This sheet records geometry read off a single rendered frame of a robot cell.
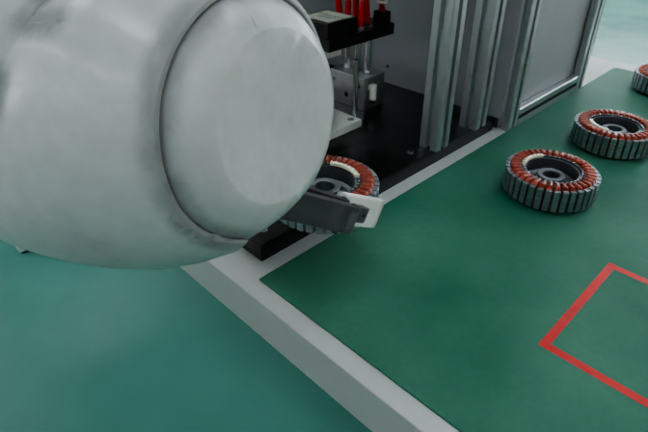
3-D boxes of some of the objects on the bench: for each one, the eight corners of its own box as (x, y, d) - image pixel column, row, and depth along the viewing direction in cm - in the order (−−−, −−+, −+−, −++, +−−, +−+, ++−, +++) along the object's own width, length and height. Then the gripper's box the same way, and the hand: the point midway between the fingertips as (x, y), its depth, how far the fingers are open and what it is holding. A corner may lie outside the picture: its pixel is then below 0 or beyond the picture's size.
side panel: (507, 131, 84) (553, -99, 67) (490, 125, 86) (530, -100, 69) (581, 87, 101) (633, -107, 84) (566, 83, 103) (613, -107, 86)
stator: (611, 197, 67) (620, 171, 65) (559, 227, 62) (567, 200, 60) (535, 162, 75) (541, 139, 73) (483, 186, 69) (488, 161, 67)
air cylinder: (363, 111, 86) (364, 78, 83) (329, 98, 90) (330, 67, 87) (383, 102, 89) (385, 70, 86) (350, 91, 93) (351, 60, 90)
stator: (615, 125, 86) (622, 103, 84) (669, 157, 76) (678, 133, 74) (553, 132, 83) (559, 110, 81) (602, 166, 74) (609, 142, 72)
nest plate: (286, 159, 72) (286, 150, 71) (222, 125, 81) (221, 118, 80) (362, 126, 81) (362, 119, 80) (295, 99, 90) (295, 93, 89)
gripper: (73, 154, 47) (255, 183, 64) (231, 281, 33) (409, 274, 50) (97, 73, 46) (276, 124, 63) (273, 168, 32) (440, 201, 49)
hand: (324, 189), depth 55 cm, fingers closed on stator, 11 cm apart
